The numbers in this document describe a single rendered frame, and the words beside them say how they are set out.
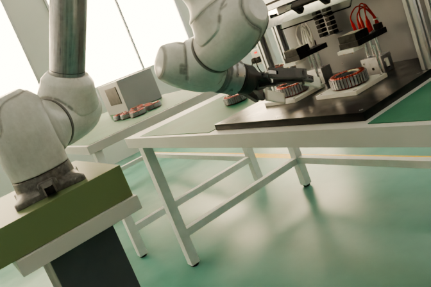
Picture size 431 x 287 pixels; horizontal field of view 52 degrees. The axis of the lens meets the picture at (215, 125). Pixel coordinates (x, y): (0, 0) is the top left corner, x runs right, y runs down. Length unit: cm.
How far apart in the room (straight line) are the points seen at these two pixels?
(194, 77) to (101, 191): 40
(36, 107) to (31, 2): 477
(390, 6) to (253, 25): 75
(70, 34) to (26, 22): 458
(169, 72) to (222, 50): 14
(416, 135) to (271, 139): 45
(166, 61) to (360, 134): 47
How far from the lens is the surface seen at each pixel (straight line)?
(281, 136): 126
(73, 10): 130
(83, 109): 134
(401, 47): 156
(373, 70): 147
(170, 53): 96
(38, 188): 120
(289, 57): 157
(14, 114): 120
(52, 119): 125
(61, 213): 115
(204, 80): 98
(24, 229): 114
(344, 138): 111
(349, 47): 140
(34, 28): 588
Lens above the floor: 105
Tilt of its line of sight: 11 degrees down
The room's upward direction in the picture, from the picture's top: 21 degrees counter-clockwise
